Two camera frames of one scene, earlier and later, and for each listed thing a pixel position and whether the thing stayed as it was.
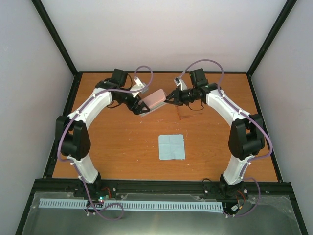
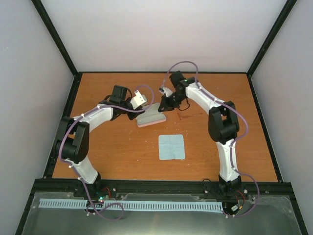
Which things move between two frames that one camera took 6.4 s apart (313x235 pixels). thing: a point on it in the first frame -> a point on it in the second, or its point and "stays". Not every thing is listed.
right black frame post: [289, 7] stays
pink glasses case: [154, 98] -> [152, 115]
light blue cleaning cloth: [171, 147] stays
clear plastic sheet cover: [270, 215] stays
